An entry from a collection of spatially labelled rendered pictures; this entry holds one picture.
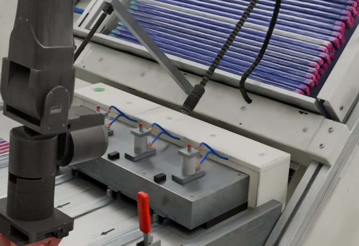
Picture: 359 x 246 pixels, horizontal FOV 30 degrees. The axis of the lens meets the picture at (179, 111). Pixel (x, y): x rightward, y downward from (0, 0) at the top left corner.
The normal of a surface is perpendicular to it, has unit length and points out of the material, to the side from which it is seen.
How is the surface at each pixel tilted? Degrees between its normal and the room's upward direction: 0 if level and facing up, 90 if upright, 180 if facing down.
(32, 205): 109
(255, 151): 45
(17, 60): 126
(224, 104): 90
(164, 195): 135
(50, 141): 86
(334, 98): 90
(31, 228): 39
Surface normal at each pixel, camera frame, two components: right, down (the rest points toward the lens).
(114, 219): 0.04, -0.94
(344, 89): 0.72, 0.27
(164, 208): -0.70, 0.22
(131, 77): -0.47, -0.50
